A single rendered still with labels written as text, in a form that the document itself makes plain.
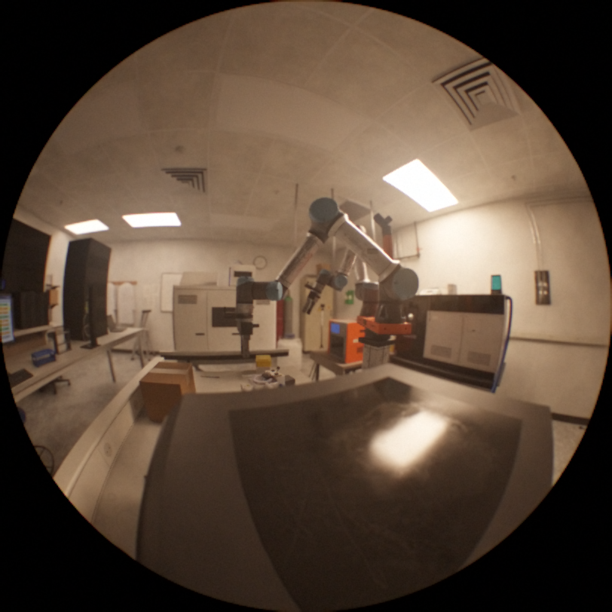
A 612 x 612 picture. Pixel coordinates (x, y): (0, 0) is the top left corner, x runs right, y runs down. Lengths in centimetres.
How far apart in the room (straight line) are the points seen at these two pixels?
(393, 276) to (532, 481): 68
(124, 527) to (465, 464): 56
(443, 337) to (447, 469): 176
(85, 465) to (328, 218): 101
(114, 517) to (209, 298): 142
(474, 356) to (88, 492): 213
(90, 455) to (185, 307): 126
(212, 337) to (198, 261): 329
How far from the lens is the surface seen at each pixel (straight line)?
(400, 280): 70
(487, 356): 180
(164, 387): 68
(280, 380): 81
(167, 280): 474
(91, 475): 58
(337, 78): 158
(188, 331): 155
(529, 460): 23
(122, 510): 56
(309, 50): 151
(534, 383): 306
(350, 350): 192
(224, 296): 150
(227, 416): 22
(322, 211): 73
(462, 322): 182
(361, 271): 134
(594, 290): 318
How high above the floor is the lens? 133
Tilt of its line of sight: 1 degrees down
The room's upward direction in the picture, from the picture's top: 1 degrees clockwise
